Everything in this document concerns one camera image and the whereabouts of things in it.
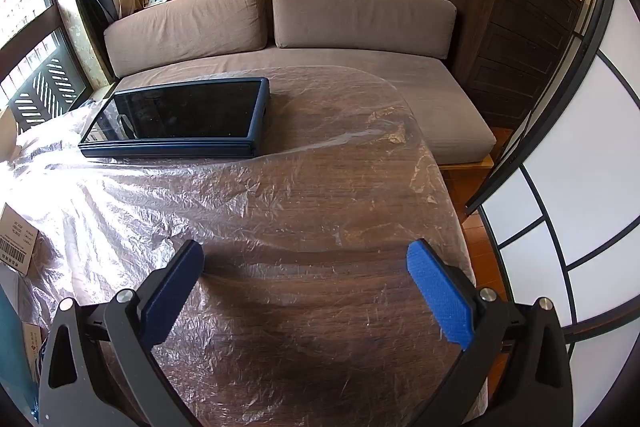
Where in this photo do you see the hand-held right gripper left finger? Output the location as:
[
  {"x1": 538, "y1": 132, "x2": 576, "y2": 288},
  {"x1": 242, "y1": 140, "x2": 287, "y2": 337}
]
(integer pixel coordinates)
[{"x1": 37, "y1": 239, "x2": 206, "y2": 427}]

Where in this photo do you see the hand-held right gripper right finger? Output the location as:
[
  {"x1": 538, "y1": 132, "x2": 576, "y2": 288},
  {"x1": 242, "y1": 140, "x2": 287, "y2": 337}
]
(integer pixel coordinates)
[{"x1": 406, "y1": 239, "x2": 573, "y2": 427}]

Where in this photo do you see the labelled cardboard box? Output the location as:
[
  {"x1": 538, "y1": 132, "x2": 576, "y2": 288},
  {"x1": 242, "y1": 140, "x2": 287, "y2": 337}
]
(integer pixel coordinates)
[{"x1": 0, "y1": 202, "x2": 41, "y2": 275}]

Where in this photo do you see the teal packet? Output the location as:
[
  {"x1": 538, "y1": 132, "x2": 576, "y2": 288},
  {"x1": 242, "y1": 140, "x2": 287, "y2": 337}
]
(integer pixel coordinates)
[{"x1": 0, "y1": 287, "x2": 40, "y2": 410}]

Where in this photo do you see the white panel sliding door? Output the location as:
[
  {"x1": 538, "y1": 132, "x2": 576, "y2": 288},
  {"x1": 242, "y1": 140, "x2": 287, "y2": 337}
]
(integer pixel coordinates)
[{"x1": 465, "y1": 0, "x2": 640, "y2": 427}]

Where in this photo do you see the dark blue flat case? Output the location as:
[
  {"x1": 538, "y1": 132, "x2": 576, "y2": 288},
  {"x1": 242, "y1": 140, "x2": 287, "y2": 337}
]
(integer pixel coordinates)
[{"x1": 78, "y1": 77, "x2": 271, "y2": 158}]

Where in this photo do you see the brown sofa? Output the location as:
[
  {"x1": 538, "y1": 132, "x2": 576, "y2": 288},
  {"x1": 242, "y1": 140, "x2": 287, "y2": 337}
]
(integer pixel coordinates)
[{"x1": 103, "y1": 0, "x2": 497, "y2": 170}]

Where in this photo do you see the black balcony railing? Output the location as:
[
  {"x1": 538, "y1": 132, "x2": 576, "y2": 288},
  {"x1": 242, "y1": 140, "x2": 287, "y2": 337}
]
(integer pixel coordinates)
[{"x1": 9, "y1": 29, "x2": 93, "y2": 134}]

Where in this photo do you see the brown sofa back cushion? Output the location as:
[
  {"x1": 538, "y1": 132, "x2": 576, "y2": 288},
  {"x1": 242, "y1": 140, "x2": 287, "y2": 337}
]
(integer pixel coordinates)
[
  {"x1": 272, "y1": 0, "x2": 458, "y2": 62},
  {"x1": 103, "y1": 0, "x2": 268, "y2": 80}
]

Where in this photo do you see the dark wooden cabinet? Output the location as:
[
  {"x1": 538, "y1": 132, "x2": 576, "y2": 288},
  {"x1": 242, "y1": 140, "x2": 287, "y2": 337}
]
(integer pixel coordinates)
[{"x1": 446, "y1": 0, "x2": 588, "y2": 130}]

